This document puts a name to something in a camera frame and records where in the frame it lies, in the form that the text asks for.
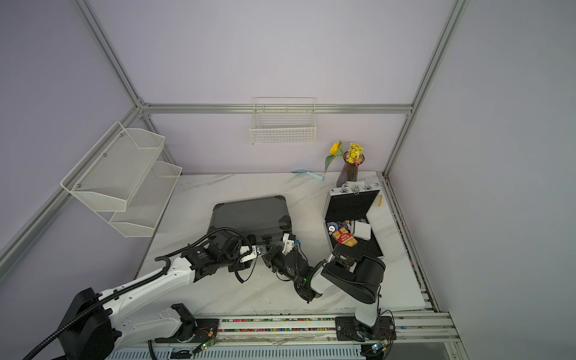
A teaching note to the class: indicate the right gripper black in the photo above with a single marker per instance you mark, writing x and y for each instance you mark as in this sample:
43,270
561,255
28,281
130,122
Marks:
271,257

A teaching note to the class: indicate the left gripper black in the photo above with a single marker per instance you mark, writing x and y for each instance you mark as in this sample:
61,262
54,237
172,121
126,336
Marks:
240,266

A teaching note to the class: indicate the dark grey poker case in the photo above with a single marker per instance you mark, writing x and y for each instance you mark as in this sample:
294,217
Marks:
267,219

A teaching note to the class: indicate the silver aluminium poker case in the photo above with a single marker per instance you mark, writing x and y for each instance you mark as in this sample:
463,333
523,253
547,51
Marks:
347,207

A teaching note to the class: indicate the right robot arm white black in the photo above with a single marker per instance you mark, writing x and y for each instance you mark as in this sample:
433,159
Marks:
356,273

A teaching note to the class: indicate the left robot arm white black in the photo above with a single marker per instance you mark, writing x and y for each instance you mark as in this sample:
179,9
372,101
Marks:
98,323

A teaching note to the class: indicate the blue dealer chip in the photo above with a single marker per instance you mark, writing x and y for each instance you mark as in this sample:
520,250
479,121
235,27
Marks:
332,227

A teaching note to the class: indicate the red playing card box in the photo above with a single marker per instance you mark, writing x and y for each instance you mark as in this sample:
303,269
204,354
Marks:
344,237

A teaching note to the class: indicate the white card deck box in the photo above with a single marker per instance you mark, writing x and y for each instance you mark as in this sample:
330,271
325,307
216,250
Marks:
361,230

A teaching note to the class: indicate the light blue plastic tool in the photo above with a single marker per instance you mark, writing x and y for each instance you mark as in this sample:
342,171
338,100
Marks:
313,175

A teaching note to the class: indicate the purple glass vase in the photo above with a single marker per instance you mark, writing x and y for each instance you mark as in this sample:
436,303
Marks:
349,173

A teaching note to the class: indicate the yellow sunflower with leaf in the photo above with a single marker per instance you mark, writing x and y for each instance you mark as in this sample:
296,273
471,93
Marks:
334,152

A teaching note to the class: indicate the yellow flower bunch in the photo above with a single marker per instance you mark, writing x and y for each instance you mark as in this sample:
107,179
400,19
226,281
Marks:
355,154

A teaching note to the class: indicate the white mesh two-tier shelf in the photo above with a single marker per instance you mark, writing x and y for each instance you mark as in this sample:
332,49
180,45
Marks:
123,180

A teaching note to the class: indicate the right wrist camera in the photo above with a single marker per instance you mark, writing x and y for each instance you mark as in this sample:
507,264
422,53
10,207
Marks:
289,242

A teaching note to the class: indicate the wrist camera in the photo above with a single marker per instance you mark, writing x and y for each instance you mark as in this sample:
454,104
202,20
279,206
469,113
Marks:
289,242
252,253

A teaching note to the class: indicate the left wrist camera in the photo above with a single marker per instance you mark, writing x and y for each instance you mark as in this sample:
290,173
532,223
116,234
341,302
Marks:
252,253

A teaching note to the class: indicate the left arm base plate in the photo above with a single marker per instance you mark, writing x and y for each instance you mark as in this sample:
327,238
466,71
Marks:
200,331

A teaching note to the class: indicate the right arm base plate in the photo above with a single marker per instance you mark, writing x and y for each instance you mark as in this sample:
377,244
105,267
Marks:
348,328

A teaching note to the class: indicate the white wire wall basket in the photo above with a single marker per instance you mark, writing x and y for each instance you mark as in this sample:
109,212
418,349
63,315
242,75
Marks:
283,121

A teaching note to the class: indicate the aluminium frame rail structure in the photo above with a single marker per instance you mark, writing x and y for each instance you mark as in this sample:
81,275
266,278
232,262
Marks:
14,252

